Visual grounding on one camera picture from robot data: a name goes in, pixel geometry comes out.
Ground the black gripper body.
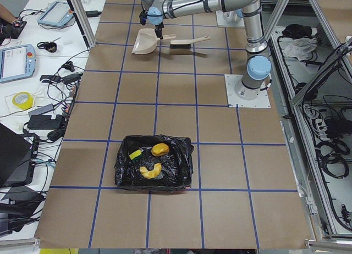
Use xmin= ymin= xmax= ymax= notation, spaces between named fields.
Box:
xmin=139 ymin=9 xmax=164 ymax=40

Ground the white plastic dustpan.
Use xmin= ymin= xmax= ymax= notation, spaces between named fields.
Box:
xmin=131 ymin=28 xmax=176 ymax=54

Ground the white brush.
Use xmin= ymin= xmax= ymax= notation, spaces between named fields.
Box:
xmin=170 ymin=35 xmax=211 ymax=49

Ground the black lined bin left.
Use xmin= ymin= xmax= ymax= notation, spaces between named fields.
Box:
xmin=114 ymin=135 xmax=194 ymax=191

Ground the teach pendant far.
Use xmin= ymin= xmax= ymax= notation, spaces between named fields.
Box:
xmin=37 ymin=1 xmax=74 ymax=29

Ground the teach pendant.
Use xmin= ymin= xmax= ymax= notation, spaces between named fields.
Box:
xmin=1 ymin=44 xmax=36 ymax=83
xmin=37 ymin=1 xmax=74 ymax=29

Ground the teach pendant near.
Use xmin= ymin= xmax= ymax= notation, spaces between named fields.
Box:
xmin=1 ymin=44 xmax=36 ymax=83

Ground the toy bread roll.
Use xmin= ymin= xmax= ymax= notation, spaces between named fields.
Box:
xmin=151 ymin=143 xmax=170 ymax=157

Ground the yellow sponge piece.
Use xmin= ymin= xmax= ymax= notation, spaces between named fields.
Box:
xmin=129 ymin=149 xmax=142 ymax=161

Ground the yellow tape roll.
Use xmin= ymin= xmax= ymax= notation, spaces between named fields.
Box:
xmin=12 ymin=92 xmax=34 ymax=110

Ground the black power adapter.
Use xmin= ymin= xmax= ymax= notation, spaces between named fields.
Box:
xmin=27 ymin=114 xmax=63 ymax=130

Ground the toy croissant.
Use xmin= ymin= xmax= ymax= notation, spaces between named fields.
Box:
xmin=139 ymin=163 xmax=162 ymax=179

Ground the black laptop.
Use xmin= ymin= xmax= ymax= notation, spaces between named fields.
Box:
xmin=1 ymin=124 xmax=39 ymax=188

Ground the aluminium frame post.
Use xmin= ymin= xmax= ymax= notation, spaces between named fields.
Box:
xmin=66 ymin=0 xmax=96 ymax=50

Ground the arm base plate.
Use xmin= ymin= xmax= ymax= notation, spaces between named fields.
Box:
xmin=224 ymin=74 xmax=271 ymax=108
xmin=216 ymin=9 xmax=244 ymax=29

